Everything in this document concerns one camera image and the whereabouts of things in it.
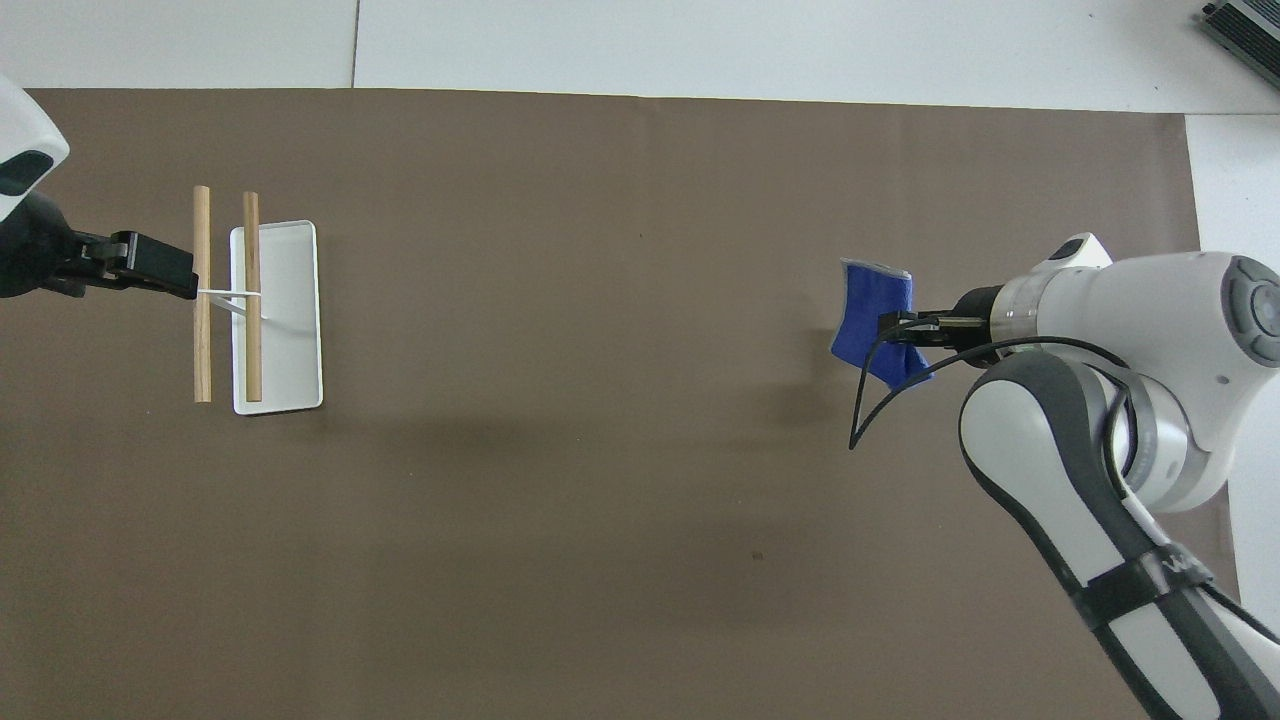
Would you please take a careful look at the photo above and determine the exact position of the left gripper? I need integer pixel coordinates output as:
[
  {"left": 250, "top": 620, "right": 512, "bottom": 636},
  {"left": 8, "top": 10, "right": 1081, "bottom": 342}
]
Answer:
[{"left": 0, "top": 190, "right": 107, "bottom": 300}]

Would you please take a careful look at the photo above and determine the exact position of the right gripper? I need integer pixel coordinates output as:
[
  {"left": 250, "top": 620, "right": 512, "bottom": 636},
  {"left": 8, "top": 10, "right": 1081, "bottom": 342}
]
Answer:
[{"left": 924, "top": 284, "right": 1005, "bottom": 369}]

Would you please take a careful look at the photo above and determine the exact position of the blue towel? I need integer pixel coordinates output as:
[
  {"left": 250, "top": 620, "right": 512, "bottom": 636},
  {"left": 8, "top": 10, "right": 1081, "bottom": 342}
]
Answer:
[{"left": 829, "top": 257, "right": 934, "bottom": 392}]

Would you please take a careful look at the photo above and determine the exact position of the white rack with wooden bars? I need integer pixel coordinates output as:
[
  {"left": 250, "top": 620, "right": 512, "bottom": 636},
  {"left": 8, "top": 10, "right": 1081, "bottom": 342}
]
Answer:
[{"left": 191, "top": 184, "right": 325, "bottom": 416}]

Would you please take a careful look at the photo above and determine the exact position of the grey ribbed metal box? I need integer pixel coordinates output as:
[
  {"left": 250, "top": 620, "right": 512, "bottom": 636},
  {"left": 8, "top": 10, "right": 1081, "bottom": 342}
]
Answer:
[{"left": 1199, "top": 0, "right": 1280, "bottom": 92}]

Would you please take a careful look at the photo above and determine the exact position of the black cable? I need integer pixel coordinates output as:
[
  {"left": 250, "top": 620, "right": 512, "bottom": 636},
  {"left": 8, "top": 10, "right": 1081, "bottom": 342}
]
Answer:
[{"left": 847, "top": 310, "right": 1137, "bottom": 483}]

